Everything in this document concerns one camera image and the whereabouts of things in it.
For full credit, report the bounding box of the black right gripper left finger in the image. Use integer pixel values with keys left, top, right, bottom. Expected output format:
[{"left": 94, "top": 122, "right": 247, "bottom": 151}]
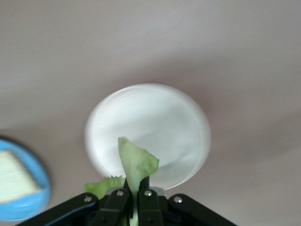
[{"left": 35, "top": 180, "right": 131, "bottom": 226}]

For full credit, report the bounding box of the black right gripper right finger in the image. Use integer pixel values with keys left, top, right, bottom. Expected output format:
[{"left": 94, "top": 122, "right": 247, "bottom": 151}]
[{"left": 137, "top": 176, "right": 237, "bottom": 226}]

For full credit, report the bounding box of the green lettuce leaf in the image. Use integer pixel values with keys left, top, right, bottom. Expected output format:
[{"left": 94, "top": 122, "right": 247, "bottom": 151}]
[{"left": 84, "top": 136, "right": 160, "bottom": 226}]

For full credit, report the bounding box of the bread slice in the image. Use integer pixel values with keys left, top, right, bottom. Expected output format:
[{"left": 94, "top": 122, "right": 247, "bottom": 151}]
[{"left": 0, "top": 150, "right": 40, "bottom": 204}]

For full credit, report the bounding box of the blue round plate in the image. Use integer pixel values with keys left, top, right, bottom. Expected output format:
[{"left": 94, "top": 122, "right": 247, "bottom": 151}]
[{"left": 0, "top": 135, "right": 51, "bottom": 222}]

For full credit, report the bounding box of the beige round plate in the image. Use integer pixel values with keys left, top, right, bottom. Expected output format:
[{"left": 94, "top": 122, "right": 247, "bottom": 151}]
[{"left": 84, "top": 82, "right": 212, "bottom": 191}]

